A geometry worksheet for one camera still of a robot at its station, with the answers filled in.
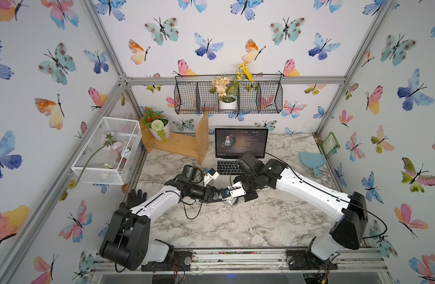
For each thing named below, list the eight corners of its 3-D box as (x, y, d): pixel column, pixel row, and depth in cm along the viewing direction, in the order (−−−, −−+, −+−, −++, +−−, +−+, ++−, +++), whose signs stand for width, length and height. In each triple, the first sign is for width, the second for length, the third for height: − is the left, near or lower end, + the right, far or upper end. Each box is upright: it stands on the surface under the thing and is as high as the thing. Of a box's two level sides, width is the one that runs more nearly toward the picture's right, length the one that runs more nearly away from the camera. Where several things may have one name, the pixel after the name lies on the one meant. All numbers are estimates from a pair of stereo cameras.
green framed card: (324, 154, 114) (331, 144, 107) (318, 141, 121) (324, 131, 114) (332, 154, 114) (339, 144, 107) (326, 141, 121) (332, 131, 114)
